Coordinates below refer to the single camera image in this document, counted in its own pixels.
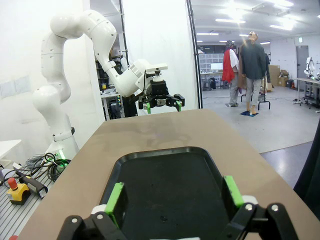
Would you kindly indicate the mannequin with red cape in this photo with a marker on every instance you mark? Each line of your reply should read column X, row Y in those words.
column 228, row 65

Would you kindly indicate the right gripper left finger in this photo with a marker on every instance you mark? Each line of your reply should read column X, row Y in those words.
column 112, row 200

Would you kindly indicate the grey handheld enabling switch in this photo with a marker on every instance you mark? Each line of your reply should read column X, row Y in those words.
column 32, row 185

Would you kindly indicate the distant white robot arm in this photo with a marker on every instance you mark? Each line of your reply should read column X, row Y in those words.
column 310, row 66

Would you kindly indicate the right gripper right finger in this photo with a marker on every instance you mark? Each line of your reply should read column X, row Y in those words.
column 233, row 195

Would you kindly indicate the distant grey table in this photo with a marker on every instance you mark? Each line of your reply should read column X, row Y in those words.
column 308, row 80

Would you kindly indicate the stacked cardboard boxes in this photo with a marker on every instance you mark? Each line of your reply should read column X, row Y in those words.
column 277, row 75

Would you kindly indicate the equipment shelf rack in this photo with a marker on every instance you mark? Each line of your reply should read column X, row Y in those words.
column 110, row 105

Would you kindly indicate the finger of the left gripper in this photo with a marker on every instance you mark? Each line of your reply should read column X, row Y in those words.
column 178, row 98
column 147, row 100

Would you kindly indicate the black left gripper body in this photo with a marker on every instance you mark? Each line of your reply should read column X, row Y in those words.
column 158, row 91

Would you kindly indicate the black backdrop pole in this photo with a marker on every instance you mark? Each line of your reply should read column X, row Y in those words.
column 124, row 30
column 195, row 50

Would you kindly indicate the white backdrop curtain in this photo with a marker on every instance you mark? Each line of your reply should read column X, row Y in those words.
column 162, row 37

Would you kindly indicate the black plastic serving tray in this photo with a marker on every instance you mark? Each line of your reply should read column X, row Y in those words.
column 170, row 187

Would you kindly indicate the yellow emergency stop box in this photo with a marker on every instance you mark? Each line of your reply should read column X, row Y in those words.
column 18, row 193

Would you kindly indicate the mannequin in dark jacket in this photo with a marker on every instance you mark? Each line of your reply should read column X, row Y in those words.
column 253, row 65

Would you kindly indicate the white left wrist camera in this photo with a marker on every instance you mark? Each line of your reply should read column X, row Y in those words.
column 156, row 68

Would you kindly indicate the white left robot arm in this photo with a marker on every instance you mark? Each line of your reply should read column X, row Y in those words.
column 55, row 75

